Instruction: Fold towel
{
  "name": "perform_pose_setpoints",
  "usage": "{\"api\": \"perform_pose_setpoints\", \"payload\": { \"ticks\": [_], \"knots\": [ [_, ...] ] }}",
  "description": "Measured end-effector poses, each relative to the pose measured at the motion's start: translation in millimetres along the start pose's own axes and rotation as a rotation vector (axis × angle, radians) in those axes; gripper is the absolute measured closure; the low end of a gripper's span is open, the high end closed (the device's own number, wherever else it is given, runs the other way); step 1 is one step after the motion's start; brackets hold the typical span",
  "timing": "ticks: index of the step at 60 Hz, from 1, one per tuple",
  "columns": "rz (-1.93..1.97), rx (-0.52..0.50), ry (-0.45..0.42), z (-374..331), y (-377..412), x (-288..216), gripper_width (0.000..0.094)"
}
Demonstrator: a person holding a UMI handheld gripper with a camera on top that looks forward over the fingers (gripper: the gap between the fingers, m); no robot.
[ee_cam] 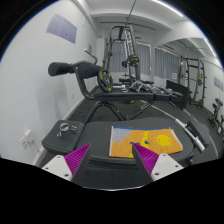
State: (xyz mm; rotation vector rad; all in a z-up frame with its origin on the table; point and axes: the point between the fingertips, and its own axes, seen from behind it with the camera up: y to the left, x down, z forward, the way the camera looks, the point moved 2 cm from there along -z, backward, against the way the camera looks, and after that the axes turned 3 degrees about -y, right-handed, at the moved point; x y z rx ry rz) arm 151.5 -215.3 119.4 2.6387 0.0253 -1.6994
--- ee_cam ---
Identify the black roller-pad bench machine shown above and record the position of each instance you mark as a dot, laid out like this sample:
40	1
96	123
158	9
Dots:
85	70

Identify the long ceiling light strip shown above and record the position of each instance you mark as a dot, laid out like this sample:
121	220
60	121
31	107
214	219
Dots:
168	8

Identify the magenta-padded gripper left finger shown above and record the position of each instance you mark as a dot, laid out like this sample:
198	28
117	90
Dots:
77	157

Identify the short ceiling light strip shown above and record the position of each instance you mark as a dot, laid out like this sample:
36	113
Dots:
210	47

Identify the small brown wall sign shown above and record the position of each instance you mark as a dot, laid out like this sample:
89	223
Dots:
90	48

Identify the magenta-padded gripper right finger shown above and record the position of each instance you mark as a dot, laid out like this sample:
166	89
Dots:
146	158

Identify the large purple wall poster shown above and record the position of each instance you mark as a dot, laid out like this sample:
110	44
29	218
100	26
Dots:
61	28

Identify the group of dumbbells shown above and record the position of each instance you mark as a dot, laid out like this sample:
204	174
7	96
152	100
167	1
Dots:
150	88

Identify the white wall socket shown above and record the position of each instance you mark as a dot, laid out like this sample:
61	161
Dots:
26	139

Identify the black yellow weight plate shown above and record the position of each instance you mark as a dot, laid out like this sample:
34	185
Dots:
132	61

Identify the small purple wall poster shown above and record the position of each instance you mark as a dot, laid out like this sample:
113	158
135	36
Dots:
218	83

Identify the black squat rack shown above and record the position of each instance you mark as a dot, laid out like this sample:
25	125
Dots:
200	80

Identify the black upright board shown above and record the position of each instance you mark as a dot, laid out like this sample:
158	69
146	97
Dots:
178	93

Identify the grey window curtain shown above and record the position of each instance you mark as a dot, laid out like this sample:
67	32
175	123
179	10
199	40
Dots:
145	58
166	63

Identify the black dumbbell stand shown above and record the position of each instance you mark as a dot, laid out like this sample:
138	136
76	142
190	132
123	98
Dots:
216	113

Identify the silver steel barbell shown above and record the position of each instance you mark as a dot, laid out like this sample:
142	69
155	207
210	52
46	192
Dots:
191	136

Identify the orange yellow blue printed towel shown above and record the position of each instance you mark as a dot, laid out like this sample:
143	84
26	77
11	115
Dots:
163	147

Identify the small black padded seat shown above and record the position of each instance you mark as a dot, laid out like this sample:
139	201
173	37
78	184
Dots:
200	130

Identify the black yellow-marked weight plate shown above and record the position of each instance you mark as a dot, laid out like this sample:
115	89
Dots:
105	81

